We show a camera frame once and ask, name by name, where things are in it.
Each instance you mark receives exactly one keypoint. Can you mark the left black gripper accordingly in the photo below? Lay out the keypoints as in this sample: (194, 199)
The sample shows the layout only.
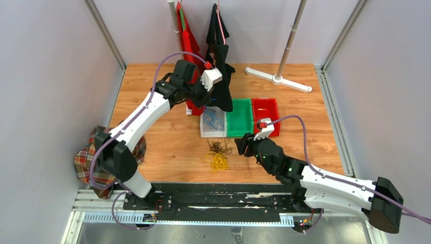
(206, 97)

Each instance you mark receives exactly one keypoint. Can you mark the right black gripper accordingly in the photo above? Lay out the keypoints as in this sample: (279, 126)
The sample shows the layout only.
(247, 140)

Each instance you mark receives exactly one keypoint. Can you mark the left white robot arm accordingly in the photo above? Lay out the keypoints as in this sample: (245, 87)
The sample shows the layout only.
(114, 150)

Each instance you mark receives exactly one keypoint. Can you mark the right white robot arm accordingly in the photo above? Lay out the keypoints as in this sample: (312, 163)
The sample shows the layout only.
(378, 201)

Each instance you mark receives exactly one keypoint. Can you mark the green plastic bin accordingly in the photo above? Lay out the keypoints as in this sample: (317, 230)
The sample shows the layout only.
(240, 120)

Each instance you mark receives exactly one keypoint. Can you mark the white plastic bin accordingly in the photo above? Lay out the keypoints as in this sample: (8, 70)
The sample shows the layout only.
(213, 123)

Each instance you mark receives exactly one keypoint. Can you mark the red plastic bin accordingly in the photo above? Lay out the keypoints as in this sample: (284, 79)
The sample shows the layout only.
(264, 108)

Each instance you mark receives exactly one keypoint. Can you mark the black hanging garment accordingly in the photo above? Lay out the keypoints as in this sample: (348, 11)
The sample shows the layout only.
(216, 54)

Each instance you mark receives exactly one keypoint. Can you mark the red hanging shirt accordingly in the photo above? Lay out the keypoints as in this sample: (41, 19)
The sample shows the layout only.
(189, 44)

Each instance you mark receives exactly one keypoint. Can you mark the white rack base foot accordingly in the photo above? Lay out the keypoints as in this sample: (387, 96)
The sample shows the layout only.
(278, 80)

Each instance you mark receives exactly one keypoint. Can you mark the green clothes hanger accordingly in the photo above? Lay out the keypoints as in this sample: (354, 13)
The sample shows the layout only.
(182, 19)

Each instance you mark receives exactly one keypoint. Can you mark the pink clothes hanger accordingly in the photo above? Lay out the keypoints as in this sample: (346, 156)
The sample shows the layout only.
(220, 22)

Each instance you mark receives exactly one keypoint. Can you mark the left metal rack pole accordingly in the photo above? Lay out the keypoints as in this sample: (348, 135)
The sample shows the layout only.
(172, 8)

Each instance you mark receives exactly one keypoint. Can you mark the metal rack pole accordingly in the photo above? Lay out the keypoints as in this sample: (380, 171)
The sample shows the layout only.
(291, 37)
(172, 8)

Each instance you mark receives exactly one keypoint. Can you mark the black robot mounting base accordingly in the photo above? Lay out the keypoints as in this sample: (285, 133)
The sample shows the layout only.
(212, 202)

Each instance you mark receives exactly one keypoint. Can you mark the right metal rack pole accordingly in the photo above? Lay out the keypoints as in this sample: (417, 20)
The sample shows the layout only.
(291, 37)

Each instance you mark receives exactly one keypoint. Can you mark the plaid flannel shirt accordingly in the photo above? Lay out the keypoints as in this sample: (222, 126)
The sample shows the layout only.
(83, 158)

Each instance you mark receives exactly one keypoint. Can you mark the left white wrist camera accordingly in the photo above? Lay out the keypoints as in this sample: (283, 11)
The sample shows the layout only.
(210, 77)

